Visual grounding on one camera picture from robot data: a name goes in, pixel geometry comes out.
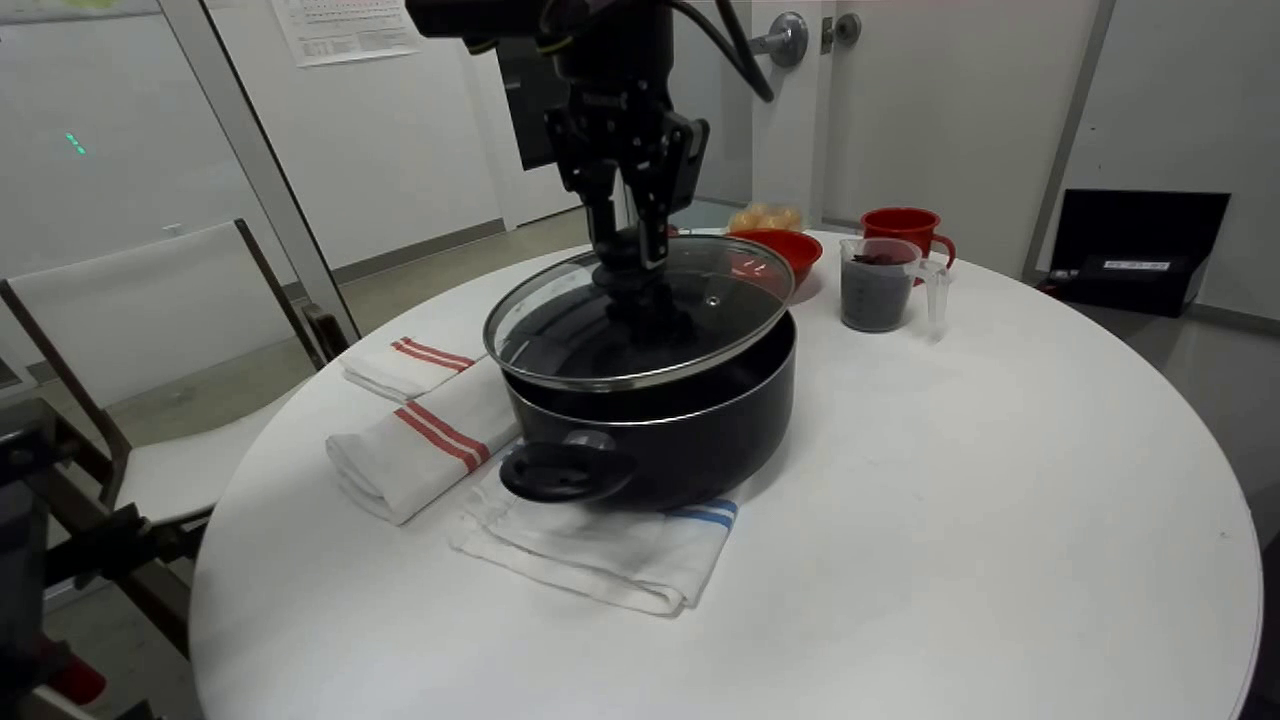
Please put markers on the glass measuring cup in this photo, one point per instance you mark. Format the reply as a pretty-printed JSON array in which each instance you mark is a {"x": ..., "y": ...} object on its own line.
[{"x": 879, "y": 299}]

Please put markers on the glass lid with black knob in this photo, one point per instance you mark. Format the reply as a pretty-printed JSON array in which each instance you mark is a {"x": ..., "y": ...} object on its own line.
[{"x": 695, "y": 321}]

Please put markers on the blue-striped white towel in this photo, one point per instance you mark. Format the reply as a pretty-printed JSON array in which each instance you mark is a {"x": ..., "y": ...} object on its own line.
[{"x": 601, "y": 555}]

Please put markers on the red bowl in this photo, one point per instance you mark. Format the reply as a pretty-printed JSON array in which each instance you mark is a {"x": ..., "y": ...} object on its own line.
[{"x": 797, "y": 255}]

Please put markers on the folded red-striped white towel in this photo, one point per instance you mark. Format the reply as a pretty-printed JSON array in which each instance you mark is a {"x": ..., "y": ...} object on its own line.
[{"x": 400, "y": 467}]

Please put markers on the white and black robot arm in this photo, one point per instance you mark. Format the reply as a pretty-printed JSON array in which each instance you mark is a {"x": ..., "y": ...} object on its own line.
[{"x": 584, "y": 25}]

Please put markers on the black cooking pot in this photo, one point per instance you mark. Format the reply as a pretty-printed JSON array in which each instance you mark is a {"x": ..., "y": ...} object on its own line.
[{"x": 666, "y": 441}]

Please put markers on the flat red-striped white towel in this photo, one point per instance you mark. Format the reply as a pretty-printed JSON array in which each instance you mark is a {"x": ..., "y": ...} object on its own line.
[{"x": 400, "y": 369}]

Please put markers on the yellowish bread-like item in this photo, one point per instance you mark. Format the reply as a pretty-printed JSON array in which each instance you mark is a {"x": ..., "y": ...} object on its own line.
[{"x": 764, "y": 216}]

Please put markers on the small clear plastic cup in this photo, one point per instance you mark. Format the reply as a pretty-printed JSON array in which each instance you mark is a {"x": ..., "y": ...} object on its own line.
[{"x": 942, "y": 300}]

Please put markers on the paper sheet on wall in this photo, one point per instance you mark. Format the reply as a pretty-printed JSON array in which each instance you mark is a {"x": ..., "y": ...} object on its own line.
[{"x": 346, "y": 25}]

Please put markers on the black camera stand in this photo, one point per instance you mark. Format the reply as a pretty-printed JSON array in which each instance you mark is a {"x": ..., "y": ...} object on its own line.
[{"x": 92, "y": 544}]

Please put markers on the open black case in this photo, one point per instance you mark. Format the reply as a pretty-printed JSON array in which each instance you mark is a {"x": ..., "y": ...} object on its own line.
[{"x": 1134, "y": 227}]

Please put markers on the red cup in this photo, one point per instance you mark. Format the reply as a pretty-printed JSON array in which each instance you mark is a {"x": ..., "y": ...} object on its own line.
[{"x": 905, "y": 227}]

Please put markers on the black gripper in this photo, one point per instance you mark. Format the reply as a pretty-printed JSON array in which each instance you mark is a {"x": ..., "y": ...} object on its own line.
[{"x": 622, "y": 135}]

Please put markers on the grey partition frame post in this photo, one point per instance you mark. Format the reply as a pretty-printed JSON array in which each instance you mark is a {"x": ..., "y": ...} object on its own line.
[{"x": 252, "y": 163}]

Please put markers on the round metal door lock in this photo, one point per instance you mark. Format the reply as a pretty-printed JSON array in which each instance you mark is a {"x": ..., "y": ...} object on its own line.
[{"x": 842, "y": 29}]

